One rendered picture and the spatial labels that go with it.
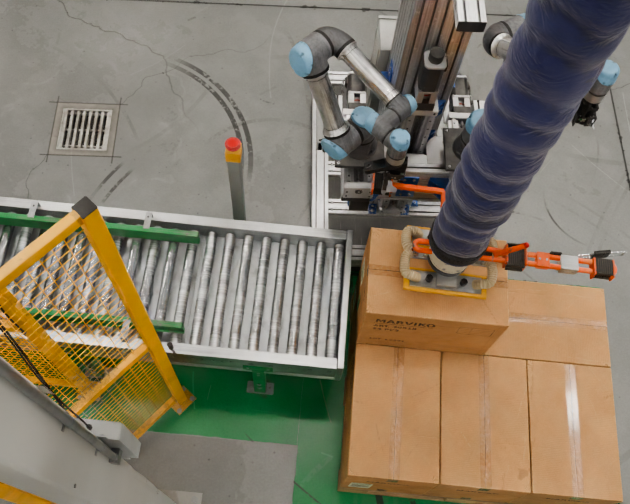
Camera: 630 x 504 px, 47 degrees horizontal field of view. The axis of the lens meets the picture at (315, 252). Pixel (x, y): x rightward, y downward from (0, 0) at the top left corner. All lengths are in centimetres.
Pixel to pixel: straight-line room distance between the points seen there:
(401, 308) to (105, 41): 290
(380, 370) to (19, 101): 284
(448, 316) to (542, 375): 67
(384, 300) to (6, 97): 289
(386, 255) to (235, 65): 215
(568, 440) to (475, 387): 46
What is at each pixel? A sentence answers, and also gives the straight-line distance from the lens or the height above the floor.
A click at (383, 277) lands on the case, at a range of 307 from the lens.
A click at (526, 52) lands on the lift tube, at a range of 187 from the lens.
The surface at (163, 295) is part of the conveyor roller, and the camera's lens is 347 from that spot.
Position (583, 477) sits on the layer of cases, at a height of 54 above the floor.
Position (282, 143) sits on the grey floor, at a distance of 449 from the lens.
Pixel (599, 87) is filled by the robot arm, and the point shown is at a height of 181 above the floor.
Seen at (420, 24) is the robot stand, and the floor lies 167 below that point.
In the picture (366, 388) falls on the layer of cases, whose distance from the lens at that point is 332.
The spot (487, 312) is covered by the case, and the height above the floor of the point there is 94.
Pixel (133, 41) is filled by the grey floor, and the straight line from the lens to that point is 505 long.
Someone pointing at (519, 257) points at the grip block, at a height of 120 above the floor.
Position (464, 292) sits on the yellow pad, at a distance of 297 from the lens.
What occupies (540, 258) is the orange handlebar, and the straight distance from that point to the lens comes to 298.
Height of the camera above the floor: 374
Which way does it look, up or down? 65 degrees down
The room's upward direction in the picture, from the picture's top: 7 degrees clockwise
